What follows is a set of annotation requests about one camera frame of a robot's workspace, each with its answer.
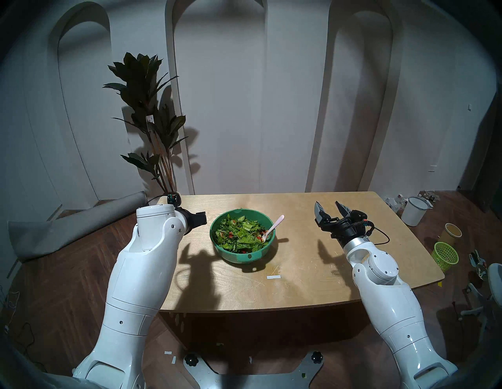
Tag white bucket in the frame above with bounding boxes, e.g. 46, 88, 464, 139
401, 197, 432, 227

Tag pale clutter pile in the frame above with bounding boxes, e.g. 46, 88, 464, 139
384, 194, 408, 214

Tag white office chair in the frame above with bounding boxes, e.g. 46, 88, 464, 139
461, 263, 502, 334

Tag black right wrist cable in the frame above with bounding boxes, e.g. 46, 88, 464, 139
365, 222, 391, 245

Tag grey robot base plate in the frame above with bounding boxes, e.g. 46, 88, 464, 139
184, 351, 324, 389

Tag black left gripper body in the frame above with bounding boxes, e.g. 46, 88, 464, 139
175, 209, 196, 236

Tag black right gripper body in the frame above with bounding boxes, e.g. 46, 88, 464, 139
316, 217, 371, 240

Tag chopped vegetable salad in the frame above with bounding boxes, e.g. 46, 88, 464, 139
215, 214, 271, 253

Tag rolled grey mat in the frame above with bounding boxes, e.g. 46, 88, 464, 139
8, 191, 149, 262

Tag green salad bowl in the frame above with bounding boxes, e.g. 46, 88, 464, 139
209, 209, 276, 264

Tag tall dark green plant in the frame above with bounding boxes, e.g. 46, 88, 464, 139
103, 52, 189, 196

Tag tan paper cup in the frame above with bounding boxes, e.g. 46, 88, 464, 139
441, 223, 462, 245

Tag green mesh basket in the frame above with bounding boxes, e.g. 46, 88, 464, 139
431, 242, 459, 273

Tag thin floor cables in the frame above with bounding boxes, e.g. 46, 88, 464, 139
0, 282, 36, 349

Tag pale pink plastic spoon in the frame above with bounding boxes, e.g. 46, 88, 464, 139
262, 215, 285, 240

